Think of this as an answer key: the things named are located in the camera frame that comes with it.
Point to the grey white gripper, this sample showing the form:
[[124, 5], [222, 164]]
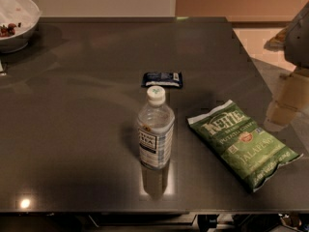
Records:
[[297, 41]]

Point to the clear plastic water bottle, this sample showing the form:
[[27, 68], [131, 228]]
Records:
[[155, 123]]

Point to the green Kettle chips bag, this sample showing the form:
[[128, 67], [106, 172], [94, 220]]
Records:
[[252, 153]]

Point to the dark blue snack packet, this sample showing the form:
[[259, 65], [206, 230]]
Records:
[[166, 79]]

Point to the white bowl with food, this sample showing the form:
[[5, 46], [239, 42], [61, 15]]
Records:
[[18, 21]]

